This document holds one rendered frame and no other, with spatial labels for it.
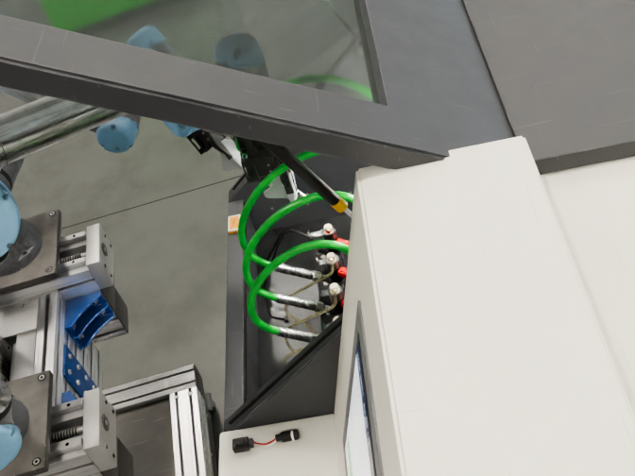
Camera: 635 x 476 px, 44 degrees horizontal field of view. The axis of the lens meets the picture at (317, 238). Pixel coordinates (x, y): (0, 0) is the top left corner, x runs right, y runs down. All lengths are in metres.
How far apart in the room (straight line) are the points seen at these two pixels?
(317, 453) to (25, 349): 0.76
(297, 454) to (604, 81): 0.80
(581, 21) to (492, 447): 0.78
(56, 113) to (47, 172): 2.73
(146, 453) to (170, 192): 1.44
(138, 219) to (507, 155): 2.66
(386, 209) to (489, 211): 0.13
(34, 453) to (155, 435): 0.99
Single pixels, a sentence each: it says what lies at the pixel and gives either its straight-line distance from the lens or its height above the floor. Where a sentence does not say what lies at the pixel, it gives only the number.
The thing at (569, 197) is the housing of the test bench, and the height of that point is 1.47.
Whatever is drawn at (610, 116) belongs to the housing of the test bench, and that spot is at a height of 1.50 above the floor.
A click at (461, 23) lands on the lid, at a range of 1.37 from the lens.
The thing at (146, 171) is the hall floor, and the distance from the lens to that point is 3.77.
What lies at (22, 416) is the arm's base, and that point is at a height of 1.06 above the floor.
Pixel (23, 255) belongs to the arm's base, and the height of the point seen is 1.06.
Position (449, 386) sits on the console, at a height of 1.55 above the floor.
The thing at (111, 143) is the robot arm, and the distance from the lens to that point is 1.63.
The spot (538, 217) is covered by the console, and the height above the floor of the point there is 1.55.
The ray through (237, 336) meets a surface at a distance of 1.68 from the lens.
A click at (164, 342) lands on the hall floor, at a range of 3.02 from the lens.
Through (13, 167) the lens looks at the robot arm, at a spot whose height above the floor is 1.20.
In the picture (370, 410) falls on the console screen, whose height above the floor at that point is 1.44.
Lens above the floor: 2.23
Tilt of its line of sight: 45 degrees down
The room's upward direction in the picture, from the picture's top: 17 degrees counter-clockwise
